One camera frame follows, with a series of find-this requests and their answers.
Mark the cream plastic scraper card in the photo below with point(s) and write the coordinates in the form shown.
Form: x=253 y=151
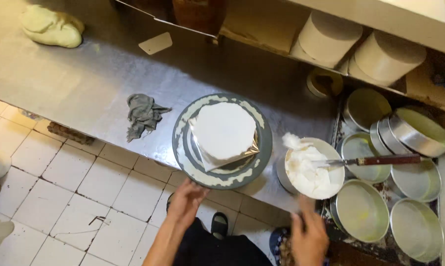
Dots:
x=155 y=43

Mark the person's right hand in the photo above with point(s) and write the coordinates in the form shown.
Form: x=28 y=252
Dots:
x=309 y=238

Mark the group of round metal pans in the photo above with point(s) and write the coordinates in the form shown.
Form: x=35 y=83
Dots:
x=361 y=210

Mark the person's right fingers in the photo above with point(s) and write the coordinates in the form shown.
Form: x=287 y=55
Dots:
x=307 y=210

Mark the white whipped cream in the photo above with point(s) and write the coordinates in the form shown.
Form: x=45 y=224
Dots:
x=305 y=173

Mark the gold cake board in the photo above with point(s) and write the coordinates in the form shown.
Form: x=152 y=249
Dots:
x=250 y=150

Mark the pale yellow dough lump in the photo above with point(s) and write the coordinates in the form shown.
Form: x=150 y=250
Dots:
x=52 y=27

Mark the person's black clothing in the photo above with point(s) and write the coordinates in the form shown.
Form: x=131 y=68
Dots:
x=215 y=251

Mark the person's left fingers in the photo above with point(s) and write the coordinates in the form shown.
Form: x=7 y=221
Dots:
x=196 y=189

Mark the person's blue sandal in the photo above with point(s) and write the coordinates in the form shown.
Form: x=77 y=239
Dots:
x=278 y=240

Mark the person's black sandal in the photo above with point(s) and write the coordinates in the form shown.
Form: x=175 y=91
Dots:
x=219 y=224

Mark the round white cake dummy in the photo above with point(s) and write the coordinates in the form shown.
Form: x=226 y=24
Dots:
x=387 y=57
x=328 y=37

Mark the person's left hand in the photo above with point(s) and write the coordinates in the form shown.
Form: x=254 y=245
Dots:
x=183 y=207

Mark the white bowl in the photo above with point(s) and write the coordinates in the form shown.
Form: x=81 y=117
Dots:
x=331 y=151

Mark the grey cake turntable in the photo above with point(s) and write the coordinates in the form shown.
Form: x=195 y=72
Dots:
x=185 y=155

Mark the white frosted cake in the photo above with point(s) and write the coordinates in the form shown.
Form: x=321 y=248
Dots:
x=224 y=129

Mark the wooden shelf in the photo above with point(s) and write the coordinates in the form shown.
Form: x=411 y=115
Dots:
x=392 y=18

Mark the grey cloth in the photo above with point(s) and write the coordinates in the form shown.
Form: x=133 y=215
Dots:
x=144 y=114

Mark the tape roll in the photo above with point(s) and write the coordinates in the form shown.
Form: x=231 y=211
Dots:
x=313 y=87

